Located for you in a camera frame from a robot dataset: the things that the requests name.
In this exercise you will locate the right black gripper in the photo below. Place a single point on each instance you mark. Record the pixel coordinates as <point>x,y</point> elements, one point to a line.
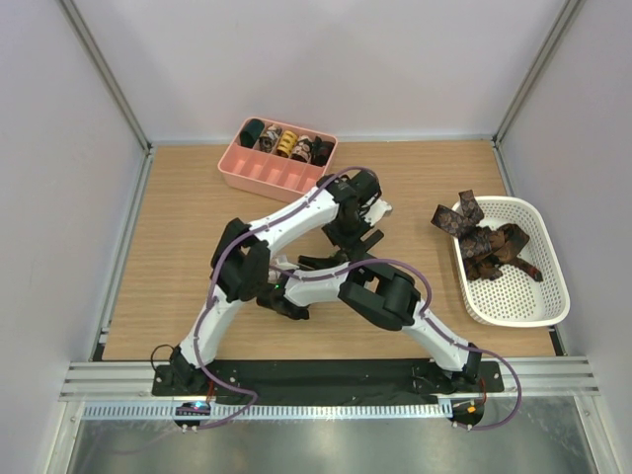
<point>313,262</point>

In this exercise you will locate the white perforated plastic basket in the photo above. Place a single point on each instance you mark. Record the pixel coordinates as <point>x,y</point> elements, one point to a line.
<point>515,300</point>

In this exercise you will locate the white slotted cable duct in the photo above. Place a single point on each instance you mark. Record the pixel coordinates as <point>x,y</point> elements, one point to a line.
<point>197,411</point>

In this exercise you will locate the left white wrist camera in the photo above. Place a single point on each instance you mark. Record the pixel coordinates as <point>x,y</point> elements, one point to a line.
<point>378,210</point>

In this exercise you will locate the rolled dark green tie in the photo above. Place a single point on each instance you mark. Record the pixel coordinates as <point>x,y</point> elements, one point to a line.
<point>250,132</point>

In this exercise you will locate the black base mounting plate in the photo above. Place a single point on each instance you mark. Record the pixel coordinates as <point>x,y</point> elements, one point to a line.
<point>363,382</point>

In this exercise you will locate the brown patterned tie pile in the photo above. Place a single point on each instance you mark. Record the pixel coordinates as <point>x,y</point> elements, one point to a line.
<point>483,250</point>

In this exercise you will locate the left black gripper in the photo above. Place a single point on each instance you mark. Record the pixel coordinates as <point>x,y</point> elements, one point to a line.
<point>353,245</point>

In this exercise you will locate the aluminium frame rail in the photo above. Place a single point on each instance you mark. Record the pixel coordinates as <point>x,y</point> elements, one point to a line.
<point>132,380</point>

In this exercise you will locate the pink divided organizer box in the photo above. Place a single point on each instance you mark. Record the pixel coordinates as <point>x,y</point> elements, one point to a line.
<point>267,174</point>

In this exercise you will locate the rolled tan floral tie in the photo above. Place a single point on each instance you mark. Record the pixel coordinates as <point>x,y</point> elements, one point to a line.
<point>302,149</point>

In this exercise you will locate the rolled brown patterned tie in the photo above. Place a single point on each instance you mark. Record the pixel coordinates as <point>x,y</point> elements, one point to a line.
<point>269,138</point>

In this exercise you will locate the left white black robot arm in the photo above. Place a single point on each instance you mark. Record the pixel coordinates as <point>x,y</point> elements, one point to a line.
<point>240,270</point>

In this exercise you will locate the rolled yellow tie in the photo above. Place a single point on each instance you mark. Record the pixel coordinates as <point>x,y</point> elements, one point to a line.
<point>286,143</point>

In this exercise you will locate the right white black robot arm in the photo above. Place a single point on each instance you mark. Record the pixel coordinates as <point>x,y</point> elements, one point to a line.
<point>384,296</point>

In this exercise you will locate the rolled black patterned tie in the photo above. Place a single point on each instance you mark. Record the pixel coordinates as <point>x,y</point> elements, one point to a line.
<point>321,152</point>

